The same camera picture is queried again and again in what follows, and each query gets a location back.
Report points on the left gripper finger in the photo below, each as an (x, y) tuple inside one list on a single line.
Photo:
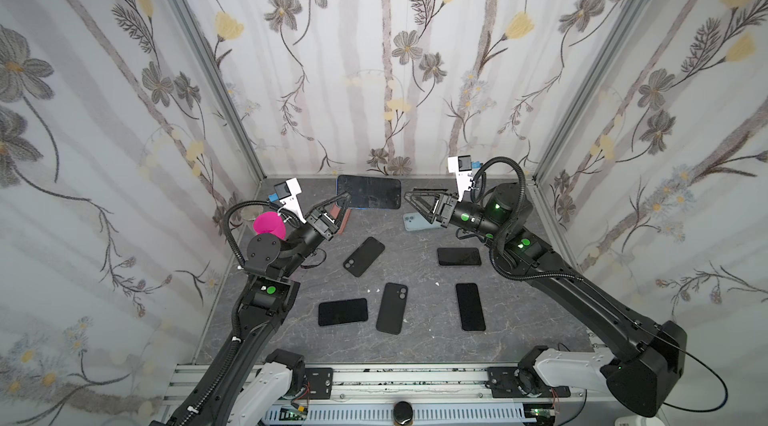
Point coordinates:
[(344, 219), (326, 206)]

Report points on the pink silicone cup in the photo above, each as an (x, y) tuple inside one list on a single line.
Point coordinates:
[(270, 222)]

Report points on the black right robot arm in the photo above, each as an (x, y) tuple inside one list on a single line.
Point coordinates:
[(640, 360)]

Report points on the black phone case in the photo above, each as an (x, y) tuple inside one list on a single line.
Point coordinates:
[(392, 308), (358, 262)]

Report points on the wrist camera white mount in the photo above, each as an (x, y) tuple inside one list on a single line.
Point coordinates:
[(463, 167), (287, 195)]

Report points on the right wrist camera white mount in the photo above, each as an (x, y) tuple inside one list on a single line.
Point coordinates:
[(463, 167)]

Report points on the white slotted cable duct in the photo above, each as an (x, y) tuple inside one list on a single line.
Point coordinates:
[(383, 414)]

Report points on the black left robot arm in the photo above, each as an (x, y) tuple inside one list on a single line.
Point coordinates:
[(234, 390)]

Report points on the black round knob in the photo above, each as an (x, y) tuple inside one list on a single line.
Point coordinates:
[(403, 414)]

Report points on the black smartphone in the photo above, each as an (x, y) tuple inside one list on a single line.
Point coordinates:
[(367, 192), (340, 312), (470, 307), (459, 256)]

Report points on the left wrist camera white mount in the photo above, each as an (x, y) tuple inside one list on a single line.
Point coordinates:
[(287, 195)]

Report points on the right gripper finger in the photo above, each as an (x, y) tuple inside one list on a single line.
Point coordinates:
[(426, 204), (424, 192)]

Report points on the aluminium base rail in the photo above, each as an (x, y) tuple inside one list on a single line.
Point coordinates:
[(368, 383)]

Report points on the light blue phone case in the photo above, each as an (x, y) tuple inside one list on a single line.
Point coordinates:
[(415, 222)]

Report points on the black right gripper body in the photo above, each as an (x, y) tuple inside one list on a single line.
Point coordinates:
[(441, 209)]

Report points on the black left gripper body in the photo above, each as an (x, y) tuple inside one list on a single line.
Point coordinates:
[(318, 227)]

